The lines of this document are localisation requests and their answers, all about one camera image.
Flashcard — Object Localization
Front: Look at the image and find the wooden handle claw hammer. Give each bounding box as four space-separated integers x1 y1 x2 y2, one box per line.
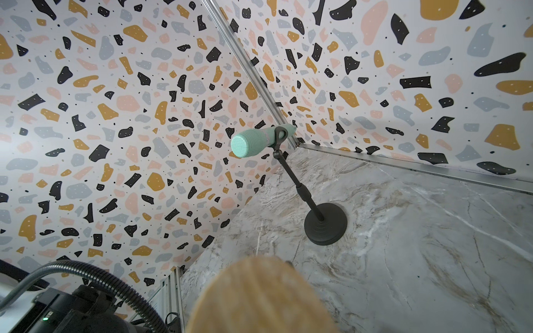
186 256 338 332

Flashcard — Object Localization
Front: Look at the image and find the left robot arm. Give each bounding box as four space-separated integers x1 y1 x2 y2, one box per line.
1 260 169 332

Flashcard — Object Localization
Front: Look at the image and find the black microphone stand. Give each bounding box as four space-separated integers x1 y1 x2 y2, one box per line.
271 126 348 246

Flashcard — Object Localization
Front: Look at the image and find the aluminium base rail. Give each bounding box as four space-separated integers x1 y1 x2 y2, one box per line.
148 267 185 332

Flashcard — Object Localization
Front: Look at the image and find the left black corrugated cable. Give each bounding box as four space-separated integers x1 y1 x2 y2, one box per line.
0 260 169 333

